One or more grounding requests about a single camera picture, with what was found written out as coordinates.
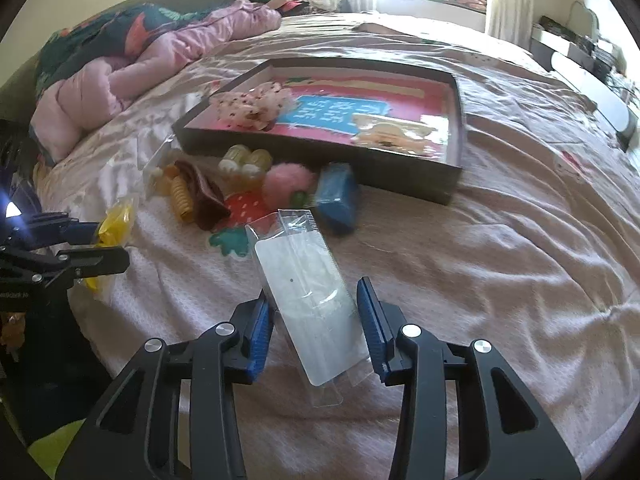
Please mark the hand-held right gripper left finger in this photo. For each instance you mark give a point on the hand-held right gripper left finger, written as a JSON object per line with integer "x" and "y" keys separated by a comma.
{"x": 257, "y": 340}

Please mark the cream bow hair clip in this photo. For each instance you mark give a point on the cream bow hair clip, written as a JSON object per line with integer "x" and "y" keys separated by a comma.
{"x": 385, "y": 135}

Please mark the clear plastic packet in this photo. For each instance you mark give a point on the clear plastic packet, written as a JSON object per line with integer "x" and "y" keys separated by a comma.
{"x": 160, "y": 160}

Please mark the dark grey cardboard box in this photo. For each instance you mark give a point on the dark grey cardboard box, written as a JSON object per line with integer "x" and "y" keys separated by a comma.
{"x": 320, "y": 160}

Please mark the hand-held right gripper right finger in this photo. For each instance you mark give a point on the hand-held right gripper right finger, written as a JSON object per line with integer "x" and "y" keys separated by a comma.
{"x": 372, "y": 330}

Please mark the pale yellow hair roller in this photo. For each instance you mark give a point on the pale yellow hair roller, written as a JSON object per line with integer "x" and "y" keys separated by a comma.
{"x": 258, "y": 165}
{"x": 234, "y": 160}

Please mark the white low cabinet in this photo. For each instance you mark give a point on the white low cabinet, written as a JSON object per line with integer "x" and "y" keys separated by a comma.
{"x": 580, "y": 72}

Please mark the dark floral pillow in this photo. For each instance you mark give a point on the dark floral pillow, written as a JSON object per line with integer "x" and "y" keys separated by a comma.
{"x": 95, "y": 35}

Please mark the brown headband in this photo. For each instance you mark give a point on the brown headband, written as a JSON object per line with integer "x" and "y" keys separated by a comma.
{"x": 207, "y": 200}

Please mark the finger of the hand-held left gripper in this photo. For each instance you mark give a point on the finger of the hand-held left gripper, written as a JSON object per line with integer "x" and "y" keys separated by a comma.
{"x": 82, "y": 232}
{"x": 100, "y": 260}

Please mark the white arched mirror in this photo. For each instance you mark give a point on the white arched mirror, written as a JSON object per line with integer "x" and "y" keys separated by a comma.
{"x": 582, "y": 20}

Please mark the red strawberry hair clip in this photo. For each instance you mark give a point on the red strawberry hair clip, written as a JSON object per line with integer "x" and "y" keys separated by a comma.
{"x": 245, "y": 210}

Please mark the white floral scrunchie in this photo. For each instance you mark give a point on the white floral scrunchie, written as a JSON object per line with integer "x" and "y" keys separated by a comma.
{"x": 250, "y": 107}

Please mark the blue hair accessory packet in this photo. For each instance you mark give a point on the blue hair accessory packet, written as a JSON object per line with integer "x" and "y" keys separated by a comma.
{"x": 337, "y": 200}

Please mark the pink pompom hair clip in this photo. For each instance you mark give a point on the pink pompom hair clip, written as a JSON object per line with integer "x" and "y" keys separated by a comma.
{"x": 287, "y": 185}

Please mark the pink quilt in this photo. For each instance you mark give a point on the pink quilt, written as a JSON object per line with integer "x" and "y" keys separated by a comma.
{"x": 165, "y": 55}

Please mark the clear packet with white card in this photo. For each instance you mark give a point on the clear packet with white card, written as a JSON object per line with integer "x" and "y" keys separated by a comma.
{"x": 310, "y": 310}

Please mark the pink bedspread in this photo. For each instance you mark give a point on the pink bedspread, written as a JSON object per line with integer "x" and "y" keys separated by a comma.
{"x": 475, "y": 285}

